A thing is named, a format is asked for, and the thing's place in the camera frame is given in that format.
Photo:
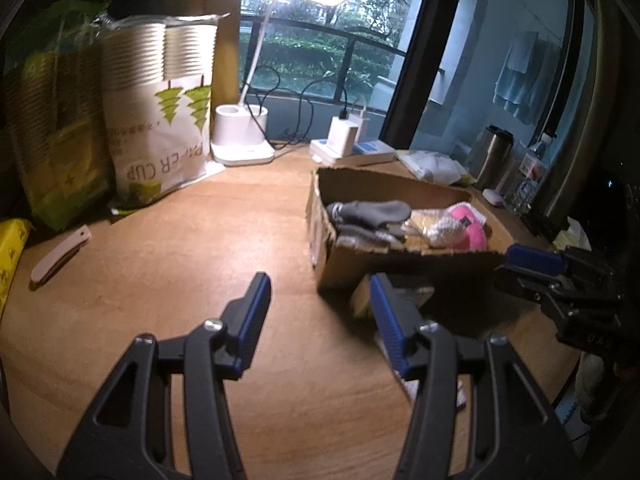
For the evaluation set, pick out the clear water bottle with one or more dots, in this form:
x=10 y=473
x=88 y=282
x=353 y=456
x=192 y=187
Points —
x=525 y=185

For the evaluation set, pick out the yellow packet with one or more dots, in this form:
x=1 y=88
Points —
x=10 y=255

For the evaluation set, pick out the small white charger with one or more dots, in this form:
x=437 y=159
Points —
x=361 y=122

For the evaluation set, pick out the black device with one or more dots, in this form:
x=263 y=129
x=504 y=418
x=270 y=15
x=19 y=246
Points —
x=540 y=225

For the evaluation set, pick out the tissue pack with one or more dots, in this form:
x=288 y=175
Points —
x=570 y=237

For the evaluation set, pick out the white plastic bag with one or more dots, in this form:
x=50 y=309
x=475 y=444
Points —
x=435 y=166

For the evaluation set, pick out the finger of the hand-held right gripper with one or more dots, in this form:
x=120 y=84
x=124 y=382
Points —
x=535 y=259
x=522 y=282

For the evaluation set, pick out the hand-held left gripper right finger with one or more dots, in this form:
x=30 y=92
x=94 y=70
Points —
x=392 y=325

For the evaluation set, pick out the white power strip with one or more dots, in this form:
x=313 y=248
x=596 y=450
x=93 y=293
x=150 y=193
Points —
x=372 y=152

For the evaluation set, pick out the white earbud case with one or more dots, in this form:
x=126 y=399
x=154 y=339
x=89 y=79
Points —
x=494 y=196

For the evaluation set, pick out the green paper cup pack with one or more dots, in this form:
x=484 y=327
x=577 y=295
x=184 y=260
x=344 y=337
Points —
x=60 y=160

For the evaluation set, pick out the cardboard box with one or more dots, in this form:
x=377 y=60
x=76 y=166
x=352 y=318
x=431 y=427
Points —
x=400 y=265

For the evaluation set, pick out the green yellow scouring sponge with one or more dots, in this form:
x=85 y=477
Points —
x=417 y=296

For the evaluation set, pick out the balcony railing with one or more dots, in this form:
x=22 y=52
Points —
x=348 y=70

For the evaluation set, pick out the large white charger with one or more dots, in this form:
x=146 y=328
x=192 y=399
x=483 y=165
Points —
x=342 y=135

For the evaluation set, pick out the white paper towel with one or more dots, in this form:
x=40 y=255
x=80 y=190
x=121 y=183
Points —
x=460 y=395

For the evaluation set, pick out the pink cloth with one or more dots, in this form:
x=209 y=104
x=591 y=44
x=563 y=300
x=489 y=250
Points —
x=472 y=235

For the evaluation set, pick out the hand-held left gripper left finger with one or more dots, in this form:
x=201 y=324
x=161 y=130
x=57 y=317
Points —
x=252 y=320

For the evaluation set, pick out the white desk lamp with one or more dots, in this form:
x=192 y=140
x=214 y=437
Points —
x=240 y=130

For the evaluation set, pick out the white paper cup pack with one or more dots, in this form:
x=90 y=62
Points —
x=160 y=125

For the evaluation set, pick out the cream knit cloth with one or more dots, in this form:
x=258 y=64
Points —
x=442 y=231

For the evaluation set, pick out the hanging light towel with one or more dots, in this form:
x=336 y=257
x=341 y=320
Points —
x=520 y=75

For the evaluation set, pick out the grey striped sock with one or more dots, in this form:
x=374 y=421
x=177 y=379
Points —
x=367 y=238

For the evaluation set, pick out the folding knife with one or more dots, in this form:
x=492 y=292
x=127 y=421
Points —
x=60 y=255

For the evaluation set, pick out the steel thermos flask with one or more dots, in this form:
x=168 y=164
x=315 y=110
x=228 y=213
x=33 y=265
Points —
x=492 y=160

